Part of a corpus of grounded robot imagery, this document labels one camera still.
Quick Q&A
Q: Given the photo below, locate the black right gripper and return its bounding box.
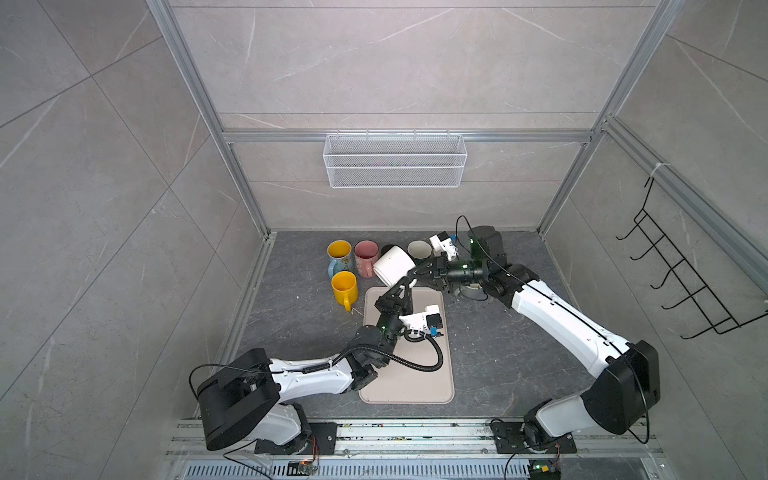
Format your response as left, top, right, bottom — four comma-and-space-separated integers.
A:
408, 253, 488, 293

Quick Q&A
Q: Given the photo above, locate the dark green mug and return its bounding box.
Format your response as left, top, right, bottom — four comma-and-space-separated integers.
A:
407, 240, 433, 263

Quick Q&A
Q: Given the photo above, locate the white mug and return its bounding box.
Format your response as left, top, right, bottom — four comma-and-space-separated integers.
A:
373, 246, 415, 287

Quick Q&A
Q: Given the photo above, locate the pink patterned mug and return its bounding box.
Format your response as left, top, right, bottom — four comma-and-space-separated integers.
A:
353, 240, 380, 278

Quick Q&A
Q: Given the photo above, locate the blue mug yellow inside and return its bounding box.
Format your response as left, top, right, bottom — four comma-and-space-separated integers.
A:
327, 240, 355, 279

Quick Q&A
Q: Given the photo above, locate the grey mug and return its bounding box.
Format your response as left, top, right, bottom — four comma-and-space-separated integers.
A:
458, 283, 489, 301

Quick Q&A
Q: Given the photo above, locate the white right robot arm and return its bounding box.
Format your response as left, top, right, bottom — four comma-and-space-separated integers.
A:
408, 226, 661, 449

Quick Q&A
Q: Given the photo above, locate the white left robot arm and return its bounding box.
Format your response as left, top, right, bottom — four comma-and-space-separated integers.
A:
194, 278, 413, 451

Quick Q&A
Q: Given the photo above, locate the beige tray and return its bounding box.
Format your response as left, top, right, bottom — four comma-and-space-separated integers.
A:
359, 287, 455, 405

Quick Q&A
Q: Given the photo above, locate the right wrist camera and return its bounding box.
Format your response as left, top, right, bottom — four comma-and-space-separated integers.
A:
429, 231, 459, 261

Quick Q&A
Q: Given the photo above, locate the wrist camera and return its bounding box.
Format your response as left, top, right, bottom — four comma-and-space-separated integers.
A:
399, 305, 444, 336
429, 231, 459, 261

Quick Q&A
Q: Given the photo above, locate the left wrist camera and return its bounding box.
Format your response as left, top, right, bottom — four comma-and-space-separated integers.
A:
399, 305, 444, 336

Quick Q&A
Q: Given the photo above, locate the white wire mesh basket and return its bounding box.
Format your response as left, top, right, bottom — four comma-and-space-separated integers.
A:
323, 133, 468, 189

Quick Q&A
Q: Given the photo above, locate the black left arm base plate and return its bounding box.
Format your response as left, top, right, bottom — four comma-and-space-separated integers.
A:
254, 422, 338, 455

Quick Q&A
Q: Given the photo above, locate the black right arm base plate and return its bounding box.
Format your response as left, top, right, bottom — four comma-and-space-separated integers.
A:
488, 418, 577, 454

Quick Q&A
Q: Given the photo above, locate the black wire hook rack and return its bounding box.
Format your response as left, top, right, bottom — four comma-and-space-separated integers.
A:
615, 178, 767, 340

